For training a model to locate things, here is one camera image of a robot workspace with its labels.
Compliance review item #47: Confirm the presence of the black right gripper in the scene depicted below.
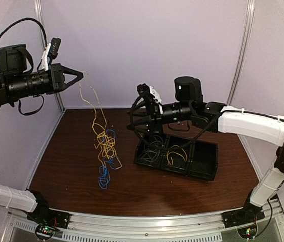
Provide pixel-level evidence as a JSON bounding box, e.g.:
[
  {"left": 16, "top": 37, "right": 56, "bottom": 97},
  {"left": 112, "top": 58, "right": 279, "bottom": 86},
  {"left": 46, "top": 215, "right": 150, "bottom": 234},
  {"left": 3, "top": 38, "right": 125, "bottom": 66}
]
[{"left": 127, "top": 100, "right": 193, "bottom": 136}]

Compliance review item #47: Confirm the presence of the aluminium frame post left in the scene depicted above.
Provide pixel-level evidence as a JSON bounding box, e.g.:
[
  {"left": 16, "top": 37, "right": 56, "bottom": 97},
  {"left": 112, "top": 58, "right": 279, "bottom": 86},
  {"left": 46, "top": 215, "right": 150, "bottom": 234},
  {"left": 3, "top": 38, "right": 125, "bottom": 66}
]
[{"left": 33, "top": 0, "right": 66, "bottom": 113}]

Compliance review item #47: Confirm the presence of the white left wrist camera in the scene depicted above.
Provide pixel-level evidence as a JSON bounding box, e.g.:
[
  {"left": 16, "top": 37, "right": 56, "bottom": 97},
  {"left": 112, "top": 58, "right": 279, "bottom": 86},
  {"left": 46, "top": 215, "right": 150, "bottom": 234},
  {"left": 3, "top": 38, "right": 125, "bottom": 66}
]
[{"left": 37, "top": 38, "right": 61, "bottom": 71}]

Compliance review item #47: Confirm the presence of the black three-compartment bin tray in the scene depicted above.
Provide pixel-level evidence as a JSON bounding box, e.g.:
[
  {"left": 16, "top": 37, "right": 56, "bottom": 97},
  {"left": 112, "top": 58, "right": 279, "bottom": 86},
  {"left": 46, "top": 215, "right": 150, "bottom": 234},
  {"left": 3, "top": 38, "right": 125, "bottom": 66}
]
[{"left": 134, "top": 141, "right": 218, "bottom": 181}]

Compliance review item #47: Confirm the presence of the yellow cable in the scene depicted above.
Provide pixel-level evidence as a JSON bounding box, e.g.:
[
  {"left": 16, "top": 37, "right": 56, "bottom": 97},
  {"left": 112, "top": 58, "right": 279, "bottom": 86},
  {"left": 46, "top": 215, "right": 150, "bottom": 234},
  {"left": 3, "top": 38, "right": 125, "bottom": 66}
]
[
  {"left": 78, "top": 71, "right": 123, "bottom": 169},
  {"left": 166, "top": 145, "right": 188, "bottom": 166}
]

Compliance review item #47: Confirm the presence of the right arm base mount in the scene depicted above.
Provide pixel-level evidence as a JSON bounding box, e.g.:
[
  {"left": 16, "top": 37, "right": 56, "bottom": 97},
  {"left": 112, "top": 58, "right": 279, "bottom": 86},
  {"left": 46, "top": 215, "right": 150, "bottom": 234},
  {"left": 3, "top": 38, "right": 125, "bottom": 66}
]
[{"left": 222, "top": 204, "right": 265, "bottom": 228}]

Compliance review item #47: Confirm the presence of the grey cable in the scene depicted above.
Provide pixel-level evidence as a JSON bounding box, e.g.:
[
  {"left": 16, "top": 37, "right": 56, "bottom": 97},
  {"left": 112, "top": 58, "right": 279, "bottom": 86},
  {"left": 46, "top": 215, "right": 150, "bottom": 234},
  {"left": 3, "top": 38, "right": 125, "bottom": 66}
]
[{"left": 138, "top": 135, "right": 167, "bottom": 163}]

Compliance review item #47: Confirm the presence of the aluminium front rail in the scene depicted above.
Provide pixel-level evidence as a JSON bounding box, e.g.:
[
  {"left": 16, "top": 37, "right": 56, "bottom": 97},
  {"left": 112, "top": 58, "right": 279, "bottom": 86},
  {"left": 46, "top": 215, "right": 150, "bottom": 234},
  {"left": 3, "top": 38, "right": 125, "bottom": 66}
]
[{"left": 0, "top": 198, "right": 284, "bottom": 241}]

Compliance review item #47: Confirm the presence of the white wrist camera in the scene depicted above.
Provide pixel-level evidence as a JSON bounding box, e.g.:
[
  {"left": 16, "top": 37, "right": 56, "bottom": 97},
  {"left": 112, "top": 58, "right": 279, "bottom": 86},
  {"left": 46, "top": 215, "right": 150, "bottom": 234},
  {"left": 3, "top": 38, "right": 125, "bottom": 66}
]
[
  {"left": 137, "top": 83, "right": 163, "bottom": 114},
  {"left": 37, "top": 38, "right": 61, "bottom": 71}
]

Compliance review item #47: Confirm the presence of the blue cable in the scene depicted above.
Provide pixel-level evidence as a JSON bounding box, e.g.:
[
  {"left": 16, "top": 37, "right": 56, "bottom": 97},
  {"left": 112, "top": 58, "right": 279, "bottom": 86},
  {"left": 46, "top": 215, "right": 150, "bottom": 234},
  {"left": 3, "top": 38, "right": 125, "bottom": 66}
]
[{"left": 98, "top": 129, "right": 117, "bottom": 190}]

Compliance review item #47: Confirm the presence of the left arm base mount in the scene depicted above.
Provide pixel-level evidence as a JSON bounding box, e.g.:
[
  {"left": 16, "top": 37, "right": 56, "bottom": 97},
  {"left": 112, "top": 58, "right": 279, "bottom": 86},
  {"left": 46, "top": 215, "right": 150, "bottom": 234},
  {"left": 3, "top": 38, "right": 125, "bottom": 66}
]
[{"left": 25, "top": 207, "right": 70, "bottom": 229}]

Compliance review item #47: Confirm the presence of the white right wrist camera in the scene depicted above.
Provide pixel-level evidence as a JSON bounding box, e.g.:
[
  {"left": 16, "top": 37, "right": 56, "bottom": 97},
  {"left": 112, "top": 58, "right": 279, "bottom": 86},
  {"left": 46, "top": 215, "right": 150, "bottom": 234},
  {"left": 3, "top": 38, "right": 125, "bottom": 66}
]
[{"left": 137, "top": 83, "right": 163, "bottom": 114}]

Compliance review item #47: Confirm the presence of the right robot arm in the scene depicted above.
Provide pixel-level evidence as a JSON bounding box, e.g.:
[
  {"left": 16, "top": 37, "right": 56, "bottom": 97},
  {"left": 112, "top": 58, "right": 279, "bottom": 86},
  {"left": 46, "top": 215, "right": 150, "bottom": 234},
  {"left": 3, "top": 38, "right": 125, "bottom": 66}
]
[{"left": 127, "top": 76, "right": 284, "bottom": 223}]

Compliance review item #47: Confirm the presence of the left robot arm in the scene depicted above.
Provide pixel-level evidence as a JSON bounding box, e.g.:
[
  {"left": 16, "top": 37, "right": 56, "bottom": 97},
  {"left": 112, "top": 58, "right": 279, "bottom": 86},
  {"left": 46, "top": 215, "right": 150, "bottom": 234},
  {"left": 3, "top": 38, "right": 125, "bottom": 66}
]
[{"left": 0, "top": 17, "right": 84, "bottom": 224}]

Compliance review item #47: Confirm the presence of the aluminium frame post right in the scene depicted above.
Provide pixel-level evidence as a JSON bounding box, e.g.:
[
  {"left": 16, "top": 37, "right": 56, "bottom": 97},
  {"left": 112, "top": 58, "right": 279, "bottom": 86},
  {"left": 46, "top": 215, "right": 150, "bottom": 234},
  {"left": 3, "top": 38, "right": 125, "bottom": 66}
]
[{"left": 227, "top": 0, "right": 256, "bottom": 105}]

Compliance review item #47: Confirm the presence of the aluminium frame post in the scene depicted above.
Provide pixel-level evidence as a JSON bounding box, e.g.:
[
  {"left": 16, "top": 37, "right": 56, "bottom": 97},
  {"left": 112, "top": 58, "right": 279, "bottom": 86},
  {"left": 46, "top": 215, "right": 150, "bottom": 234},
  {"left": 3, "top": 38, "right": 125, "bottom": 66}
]
[
  {"left": 33, "top": 0, "right": 66, "bottom": 113},
  {"left": 227, "top": 0, "right": 256, "bottom": 105}
]

